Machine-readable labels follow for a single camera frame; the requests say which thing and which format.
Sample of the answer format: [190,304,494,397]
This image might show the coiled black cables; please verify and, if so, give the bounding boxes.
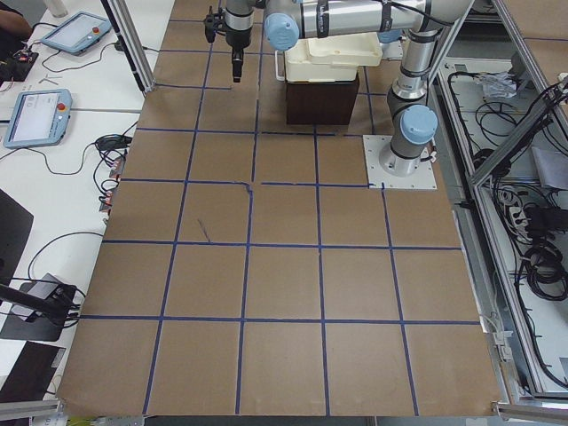
[517,241,568,303]

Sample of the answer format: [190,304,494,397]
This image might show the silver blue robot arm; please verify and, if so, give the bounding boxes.
[204,1,441,178]

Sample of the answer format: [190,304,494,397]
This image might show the black power adapter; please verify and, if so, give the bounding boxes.
[95,134,132,152]

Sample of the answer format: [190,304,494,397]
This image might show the dark brown wooden cabinet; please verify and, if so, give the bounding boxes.
[286,76,359,125]

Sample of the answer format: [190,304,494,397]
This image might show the upper teach pendant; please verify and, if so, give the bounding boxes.
[40,12,112,55]

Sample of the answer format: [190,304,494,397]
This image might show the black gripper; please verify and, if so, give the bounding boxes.
[232,47,244,83]

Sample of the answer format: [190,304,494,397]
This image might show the cream plastic tray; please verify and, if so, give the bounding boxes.
[284,32,383,83]

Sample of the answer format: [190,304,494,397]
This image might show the aluminium frame post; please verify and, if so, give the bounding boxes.
[100,0,155,94]

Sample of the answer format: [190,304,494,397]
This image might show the white drawer handle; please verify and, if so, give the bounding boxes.
[274,51,286,82]

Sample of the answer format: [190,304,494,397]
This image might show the teach pendant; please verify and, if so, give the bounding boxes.
[40,12,112,55]
[3,89,73,149]

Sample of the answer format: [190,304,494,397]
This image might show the lower teach pendant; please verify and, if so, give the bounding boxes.
[3,89,73,149]

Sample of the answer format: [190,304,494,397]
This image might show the person forearm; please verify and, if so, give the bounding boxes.
[1,9,33,44]

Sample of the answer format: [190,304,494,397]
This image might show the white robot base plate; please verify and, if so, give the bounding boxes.
[362,135,437,191]

